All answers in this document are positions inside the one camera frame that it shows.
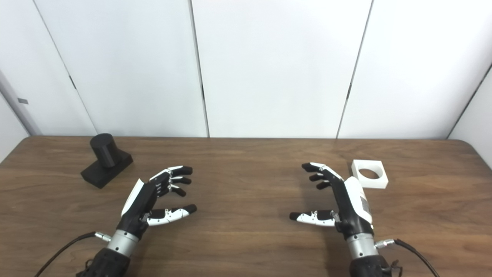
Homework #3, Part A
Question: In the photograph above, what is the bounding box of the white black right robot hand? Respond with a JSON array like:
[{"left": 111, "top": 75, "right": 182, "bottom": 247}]
[{"left": 289, "top": 162, "right": 374, "bottom": 240}]

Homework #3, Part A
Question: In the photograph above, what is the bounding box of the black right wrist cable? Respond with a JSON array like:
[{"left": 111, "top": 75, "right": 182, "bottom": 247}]
[{"left": 375, "top": 239, "right": 440, "bottom": 277}]

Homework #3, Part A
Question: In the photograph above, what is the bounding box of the black peg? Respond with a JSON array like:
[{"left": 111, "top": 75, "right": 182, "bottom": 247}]
[{"left": 80, "top": 133, "right": 134, "bottom": 189}]

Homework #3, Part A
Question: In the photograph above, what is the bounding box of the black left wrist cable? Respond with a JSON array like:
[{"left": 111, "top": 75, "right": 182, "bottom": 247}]
[{"left": 35, "top": 231, "right": 112, "bottom": 277}]

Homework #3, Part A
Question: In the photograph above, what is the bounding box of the white square piece with hole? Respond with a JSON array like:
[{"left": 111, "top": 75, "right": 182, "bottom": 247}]
[{"left": 351, "top": 159, "right": 389, "bottom": 189}]

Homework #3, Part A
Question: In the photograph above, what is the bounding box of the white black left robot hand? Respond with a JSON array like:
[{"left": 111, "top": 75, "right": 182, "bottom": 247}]
[{"left": 116, "top": 165, "right": 198, "bottom": 240}]

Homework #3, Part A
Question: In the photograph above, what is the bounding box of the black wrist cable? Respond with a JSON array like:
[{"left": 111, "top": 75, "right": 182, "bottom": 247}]
[
  {"left": 375, "top": 239, "right": 440, "bottom": 277},
  {"left": 35, "top": 231, "right": 112, "bottom": 277}
]

